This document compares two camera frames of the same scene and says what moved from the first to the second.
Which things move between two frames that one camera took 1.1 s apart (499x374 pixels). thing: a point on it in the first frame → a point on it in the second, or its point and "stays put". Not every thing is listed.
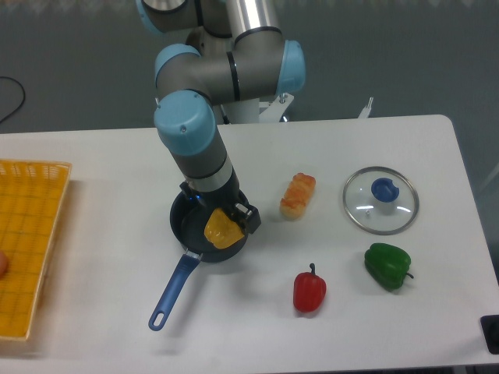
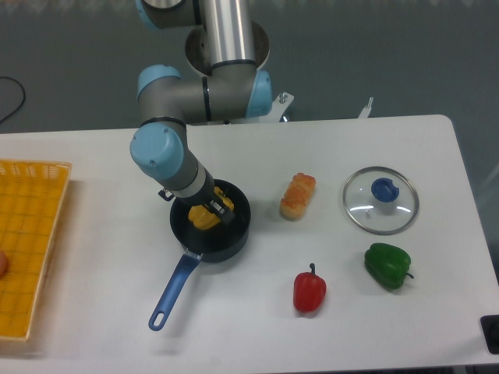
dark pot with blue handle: x=189 y=220 stays put
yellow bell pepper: x=221 y=231 → x=203 y=218
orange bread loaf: x=296 y=196 stays put
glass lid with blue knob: x=380 y=201 stays put
